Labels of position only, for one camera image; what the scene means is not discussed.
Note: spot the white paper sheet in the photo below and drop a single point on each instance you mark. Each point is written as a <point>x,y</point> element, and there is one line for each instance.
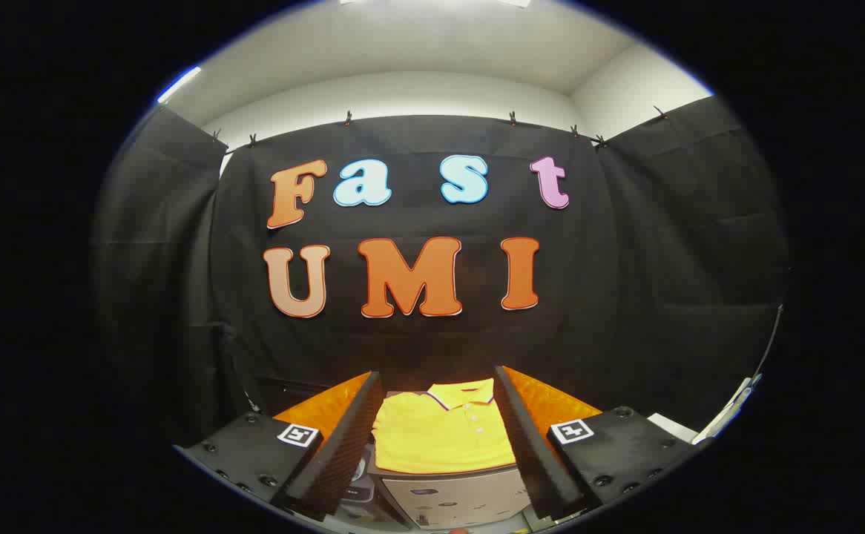
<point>671,427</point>
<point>729,411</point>

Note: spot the yellow polo shirt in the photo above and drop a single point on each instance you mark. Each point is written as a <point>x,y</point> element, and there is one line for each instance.
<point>432,437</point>

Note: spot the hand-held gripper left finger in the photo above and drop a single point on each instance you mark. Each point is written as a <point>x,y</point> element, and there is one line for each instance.
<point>343,452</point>

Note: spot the grey washing machine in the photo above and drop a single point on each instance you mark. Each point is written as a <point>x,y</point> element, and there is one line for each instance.
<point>358,476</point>

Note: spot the black backdrop cloth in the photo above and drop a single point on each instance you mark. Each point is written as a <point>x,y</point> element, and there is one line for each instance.
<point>625,259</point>

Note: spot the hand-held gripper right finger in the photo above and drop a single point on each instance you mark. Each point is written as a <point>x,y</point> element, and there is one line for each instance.
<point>533,452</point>

